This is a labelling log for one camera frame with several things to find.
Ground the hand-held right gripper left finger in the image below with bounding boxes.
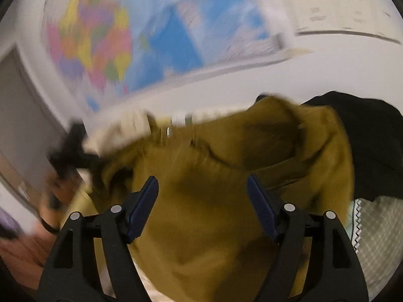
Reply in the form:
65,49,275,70
36,175,159,302

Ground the colourful wall map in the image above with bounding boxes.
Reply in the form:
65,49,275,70
44,0,314,118

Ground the person's left hand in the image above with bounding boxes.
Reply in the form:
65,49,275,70
38,174,78,227

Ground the mustard brown garment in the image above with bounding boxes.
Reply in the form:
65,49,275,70
64,94,356,302

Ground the cream garment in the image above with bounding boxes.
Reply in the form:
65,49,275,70
83,110,158,155

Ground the white wall socket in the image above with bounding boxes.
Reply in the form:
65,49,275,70
330,0,378,36
280,0,335,36

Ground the grey wooden door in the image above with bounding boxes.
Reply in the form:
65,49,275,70
0,46,69,215

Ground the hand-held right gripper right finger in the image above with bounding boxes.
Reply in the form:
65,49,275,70
246,174,370,302

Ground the patterned bed sheet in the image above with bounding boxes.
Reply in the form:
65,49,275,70
101,107,403,302

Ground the person's left forearm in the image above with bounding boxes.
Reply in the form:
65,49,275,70
0,220,63,291

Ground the black garment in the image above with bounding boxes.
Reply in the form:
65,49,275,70
301,91,403,202

